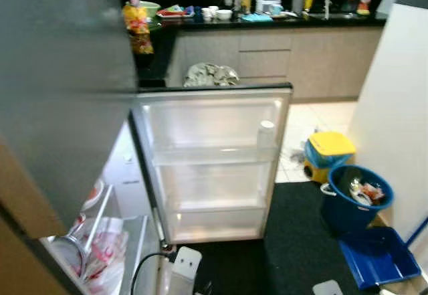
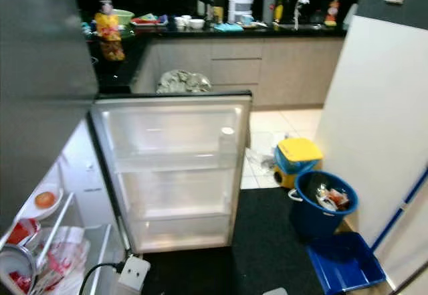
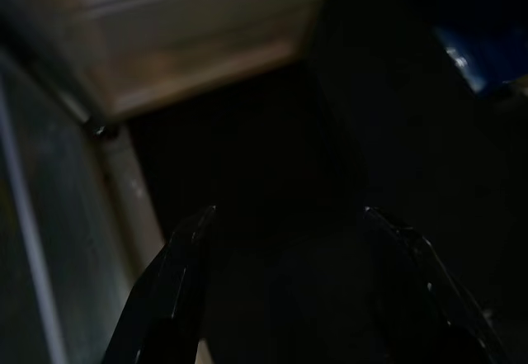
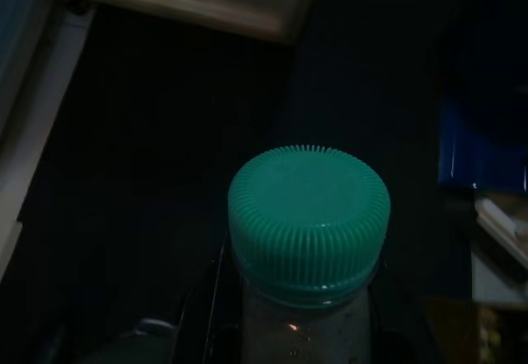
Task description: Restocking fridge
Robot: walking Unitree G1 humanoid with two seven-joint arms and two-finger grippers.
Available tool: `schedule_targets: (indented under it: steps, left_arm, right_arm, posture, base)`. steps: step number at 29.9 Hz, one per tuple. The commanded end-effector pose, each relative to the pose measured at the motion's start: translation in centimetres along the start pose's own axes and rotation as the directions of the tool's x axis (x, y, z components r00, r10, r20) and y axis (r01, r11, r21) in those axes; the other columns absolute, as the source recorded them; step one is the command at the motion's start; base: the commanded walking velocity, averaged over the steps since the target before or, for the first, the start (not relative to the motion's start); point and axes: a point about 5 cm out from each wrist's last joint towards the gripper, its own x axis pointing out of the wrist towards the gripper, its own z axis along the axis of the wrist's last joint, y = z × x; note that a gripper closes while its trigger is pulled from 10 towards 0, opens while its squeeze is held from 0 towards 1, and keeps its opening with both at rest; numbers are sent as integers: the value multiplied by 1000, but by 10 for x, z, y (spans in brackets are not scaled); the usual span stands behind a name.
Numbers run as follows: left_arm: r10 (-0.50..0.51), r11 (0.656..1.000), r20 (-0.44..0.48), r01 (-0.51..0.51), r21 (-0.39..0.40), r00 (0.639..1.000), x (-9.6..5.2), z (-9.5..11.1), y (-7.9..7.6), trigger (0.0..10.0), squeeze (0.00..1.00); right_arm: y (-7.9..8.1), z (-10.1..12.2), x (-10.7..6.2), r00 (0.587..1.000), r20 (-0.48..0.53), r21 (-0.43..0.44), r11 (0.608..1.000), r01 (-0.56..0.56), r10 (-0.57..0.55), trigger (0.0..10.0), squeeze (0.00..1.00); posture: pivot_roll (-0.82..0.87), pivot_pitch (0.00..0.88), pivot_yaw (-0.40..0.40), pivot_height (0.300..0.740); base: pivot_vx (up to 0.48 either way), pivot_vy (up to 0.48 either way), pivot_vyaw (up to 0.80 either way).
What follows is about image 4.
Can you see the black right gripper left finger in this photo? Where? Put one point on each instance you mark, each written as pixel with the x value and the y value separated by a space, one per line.
pixel 210 327

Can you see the blue plastic bucket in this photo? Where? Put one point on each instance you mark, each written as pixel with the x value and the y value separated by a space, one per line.
pixel 482 145

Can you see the clear bottle with green cap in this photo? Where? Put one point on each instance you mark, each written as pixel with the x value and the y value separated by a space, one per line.
pixel 309 215

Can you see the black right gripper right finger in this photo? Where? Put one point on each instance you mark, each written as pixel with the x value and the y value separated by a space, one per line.
pixel 398 331

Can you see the black floor mat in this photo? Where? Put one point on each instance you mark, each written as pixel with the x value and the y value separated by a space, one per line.
pixel 165 133

